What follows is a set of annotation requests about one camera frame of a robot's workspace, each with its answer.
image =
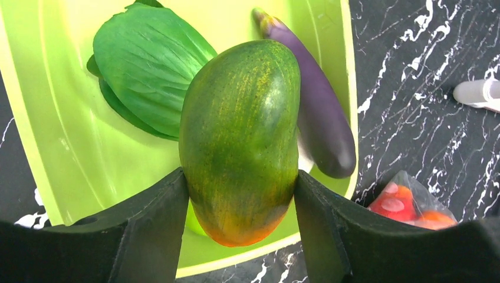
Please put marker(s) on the yellow green fake mango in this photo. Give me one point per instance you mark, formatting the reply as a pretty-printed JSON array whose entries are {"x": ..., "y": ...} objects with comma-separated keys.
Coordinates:
[{"x": 238, "y": 141}]

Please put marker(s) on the clear zip top bag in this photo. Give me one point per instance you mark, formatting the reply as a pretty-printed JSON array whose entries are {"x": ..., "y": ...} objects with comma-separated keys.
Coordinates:
[{"x": 423, "y": 200}]

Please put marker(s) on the green fake leafy vegetable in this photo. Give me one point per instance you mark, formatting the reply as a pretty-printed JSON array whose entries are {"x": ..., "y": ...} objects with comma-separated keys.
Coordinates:
[{"x": 145, "y": 59}]

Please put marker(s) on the orange fake fruit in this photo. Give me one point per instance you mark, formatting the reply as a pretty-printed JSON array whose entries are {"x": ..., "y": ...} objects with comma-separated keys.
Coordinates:
[{"x": 434, "y": 220}]

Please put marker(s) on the purple fake eggplant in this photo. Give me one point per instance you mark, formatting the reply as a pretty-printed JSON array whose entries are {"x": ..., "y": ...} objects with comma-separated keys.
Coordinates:
[{"x": 325, "y": 133}]

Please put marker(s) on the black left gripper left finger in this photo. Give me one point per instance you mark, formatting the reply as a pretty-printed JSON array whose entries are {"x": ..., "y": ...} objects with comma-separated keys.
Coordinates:
[{"x": 136, "y": 240}]

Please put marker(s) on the white PVC pipe frame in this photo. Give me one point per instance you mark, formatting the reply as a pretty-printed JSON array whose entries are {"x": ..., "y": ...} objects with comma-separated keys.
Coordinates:
[{"x": 478, "y": 94}]

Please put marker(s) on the red fake apple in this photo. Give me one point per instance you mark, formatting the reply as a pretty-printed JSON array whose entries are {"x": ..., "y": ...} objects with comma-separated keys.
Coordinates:
[{"x": 395, "y": 202}]

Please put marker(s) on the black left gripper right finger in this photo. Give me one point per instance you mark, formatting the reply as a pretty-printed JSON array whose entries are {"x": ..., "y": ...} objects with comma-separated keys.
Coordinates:
[{"x": 345, "y": 242}]

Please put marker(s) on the lime green plastic basin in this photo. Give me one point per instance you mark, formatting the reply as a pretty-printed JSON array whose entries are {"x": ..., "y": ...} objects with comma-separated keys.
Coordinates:
[{"x": 62, "y": 142}]

